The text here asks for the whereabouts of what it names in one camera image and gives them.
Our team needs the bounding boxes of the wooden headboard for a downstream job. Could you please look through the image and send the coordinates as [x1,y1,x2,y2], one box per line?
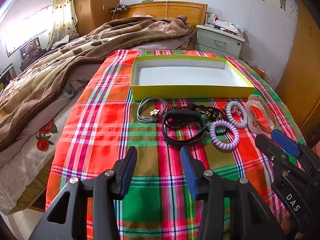
[114,1,208,25]

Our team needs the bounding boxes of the black smart band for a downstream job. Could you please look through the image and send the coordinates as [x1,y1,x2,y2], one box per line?
[162,109,209,147]

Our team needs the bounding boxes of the grey nightstand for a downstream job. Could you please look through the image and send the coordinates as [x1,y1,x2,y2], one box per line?
[194,25,245,59]

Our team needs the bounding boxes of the grey hair tie with flower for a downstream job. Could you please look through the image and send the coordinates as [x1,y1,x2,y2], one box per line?
[135,96,169,124]

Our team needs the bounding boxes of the dark beaded bracelet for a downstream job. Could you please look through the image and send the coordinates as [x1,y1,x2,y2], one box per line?
[163,101,201,131]

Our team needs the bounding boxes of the wooden door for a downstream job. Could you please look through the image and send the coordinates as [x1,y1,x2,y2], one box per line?
[276,0,319,144]

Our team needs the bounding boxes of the clutter on nightstand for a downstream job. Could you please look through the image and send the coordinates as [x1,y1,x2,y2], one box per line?
[205,13,245,37]

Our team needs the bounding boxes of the yellow-green shallow box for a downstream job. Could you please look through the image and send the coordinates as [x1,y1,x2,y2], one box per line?
[131,55,254,101]

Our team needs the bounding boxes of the brown patterned blanket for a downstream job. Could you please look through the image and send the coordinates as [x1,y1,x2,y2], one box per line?
[1,15,195,150]

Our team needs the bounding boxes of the plaid cloth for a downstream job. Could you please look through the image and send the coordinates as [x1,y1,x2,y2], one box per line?
[46,50,305,239]

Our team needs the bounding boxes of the black beads with green pendant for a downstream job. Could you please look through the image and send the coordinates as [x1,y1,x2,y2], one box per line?
[196,105,227,122]

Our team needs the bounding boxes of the teddy bear picture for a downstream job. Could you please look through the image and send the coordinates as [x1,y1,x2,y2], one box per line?
[20,37,44,63]

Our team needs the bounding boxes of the wooden wardrobe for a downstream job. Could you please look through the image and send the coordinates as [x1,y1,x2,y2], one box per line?
[74,0,119,36]

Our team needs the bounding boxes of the patterned curtain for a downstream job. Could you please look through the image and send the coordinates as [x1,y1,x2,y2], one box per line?
[46,0,78,50]

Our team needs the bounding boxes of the clear bag of gold jewelry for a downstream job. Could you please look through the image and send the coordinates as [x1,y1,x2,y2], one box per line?
[245,94,277,138]

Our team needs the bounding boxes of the purple spiral hair tie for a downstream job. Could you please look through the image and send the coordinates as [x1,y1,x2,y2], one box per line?
[209,119,241,151]

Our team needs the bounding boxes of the floral bed sheet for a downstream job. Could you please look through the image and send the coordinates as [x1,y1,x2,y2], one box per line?
[1,63,101,215]

